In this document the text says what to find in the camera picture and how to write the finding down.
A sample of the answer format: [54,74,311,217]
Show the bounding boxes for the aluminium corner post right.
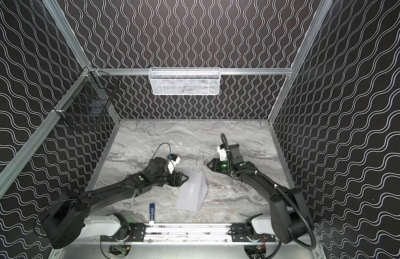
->
[269,0,333,125]

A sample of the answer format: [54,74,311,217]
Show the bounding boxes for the blue white glue stick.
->
[149,203,155,225]

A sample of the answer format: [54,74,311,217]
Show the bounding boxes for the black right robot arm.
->
[207,144,317,250]

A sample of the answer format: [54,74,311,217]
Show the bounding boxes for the aluminium back crossbar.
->
[90,68,293,76]

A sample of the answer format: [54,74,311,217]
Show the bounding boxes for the aluminium left side rail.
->
[0,68,90,200]

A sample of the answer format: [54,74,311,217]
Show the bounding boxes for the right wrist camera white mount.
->
[217,145,228,161]

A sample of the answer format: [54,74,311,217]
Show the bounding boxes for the white wire mesh basket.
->
[148,67,222,96]

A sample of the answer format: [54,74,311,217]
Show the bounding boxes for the white envelope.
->
[176,172,208,212]

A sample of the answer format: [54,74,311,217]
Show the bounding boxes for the aluminium corner post left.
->
[43,0,92,68]

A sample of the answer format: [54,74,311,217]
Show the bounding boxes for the aluminium corner post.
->
[269,0,333,125]
[43,0,92,68]

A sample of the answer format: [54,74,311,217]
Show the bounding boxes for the black wire basket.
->
[57,71,120,132]

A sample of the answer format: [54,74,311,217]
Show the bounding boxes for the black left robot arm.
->
[39,157,189,249]

